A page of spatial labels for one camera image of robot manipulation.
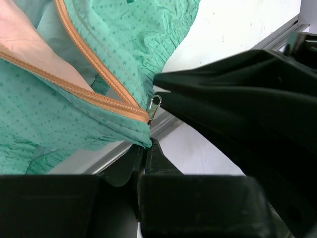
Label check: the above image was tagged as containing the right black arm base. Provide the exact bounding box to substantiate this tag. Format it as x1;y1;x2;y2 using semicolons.
283;32;317;69

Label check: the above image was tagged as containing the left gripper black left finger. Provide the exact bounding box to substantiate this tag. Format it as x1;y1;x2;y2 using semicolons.
0;145;144;238

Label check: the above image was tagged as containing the orange and teal jacket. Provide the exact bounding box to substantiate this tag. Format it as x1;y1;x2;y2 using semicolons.
0;0;199;175

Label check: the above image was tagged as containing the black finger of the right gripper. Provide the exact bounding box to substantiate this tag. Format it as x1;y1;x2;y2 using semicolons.
154;50;317;238

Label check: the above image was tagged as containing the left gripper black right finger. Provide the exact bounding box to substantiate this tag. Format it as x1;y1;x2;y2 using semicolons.
139;139;275;238

